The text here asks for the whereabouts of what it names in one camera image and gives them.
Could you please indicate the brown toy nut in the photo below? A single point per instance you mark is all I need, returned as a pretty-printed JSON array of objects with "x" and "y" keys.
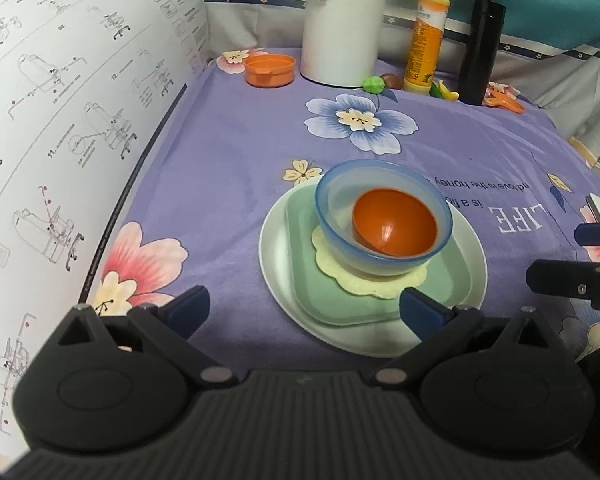
[{"x": 392, "y": 81}]

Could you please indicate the white thermos jug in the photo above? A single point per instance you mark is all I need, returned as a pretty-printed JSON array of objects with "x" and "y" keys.
[{"x": 337, "y": 30}]

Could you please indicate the green square plate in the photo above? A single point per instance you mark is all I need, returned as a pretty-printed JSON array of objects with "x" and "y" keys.
[{"x": 300, "y": 260}]

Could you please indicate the pale yellow scalloped plate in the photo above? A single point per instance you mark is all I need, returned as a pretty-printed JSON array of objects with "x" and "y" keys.
[{"x": 330, "y": 265}]

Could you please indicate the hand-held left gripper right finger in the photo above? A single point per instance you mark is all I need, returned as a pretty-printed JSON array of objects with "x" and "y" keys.
[{"x": 420, "y": 306}]

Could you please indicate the orange scalloped cup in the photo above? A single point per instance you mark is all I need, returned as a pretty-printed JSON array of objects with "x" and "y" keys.
[{"x": 270, "y": 71}]

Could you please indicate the blue translucent bowl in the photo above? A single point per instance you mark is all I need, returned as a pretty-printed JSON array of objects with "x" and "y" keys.
[{"x": 335, "y": 210}]

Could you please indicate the white instruction sheet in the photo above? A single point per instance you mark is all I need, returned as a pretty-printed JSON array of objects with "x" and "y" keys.
[{"x": 55, "y": 110}]

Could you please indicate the white round plate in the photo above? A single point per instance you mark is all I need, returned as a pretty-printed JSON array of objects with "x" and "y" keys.
[{"x": 275, "y": 270}]

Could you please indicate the teal cloth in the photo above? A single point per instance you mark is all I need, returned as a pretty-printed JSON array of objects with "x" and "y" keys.
[{"x": 555, "y": 5}]

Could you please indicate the black tall bottle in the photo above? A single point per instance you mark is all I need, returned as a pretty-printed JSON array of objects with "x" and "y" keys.
[{"x": 480, "y": 50}]

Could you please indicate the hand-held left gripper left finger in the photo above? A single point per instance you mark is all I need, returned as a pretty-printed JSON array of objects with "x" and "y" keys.
[{"x": 192, "y": 302}]

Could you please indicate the orange toy pan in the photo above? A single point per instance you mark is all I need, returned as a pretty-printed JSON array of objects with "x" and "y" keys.
[{"x": 505, "y": 103}]

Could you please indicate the orange and yellow bottle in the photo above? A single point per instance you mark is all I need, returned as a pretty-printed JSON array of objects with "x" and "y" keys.
[{"x": 424, "y": 45}]

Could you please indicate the purple floral blanket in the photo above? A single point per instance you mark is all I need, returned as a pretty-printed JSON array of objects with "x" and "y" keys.
[{"x": 230, "y": 160}]

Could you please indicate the yellow and green toy fruit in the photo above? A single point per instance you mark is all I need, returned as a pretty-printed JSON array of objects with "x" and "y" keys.
[{"x": 445, "y": 91}]

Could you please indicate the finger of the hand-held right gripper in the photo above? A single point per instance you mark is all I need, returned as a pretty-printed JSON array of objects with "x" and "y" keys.
[
  {"x": 570, "y": 280},
  {"x": 597, "y": 234}
]

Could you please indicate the small orange bowl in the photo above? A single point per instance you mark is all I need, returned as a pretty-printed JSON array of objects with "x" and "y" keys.
[{"x": 395, "y": 220}]

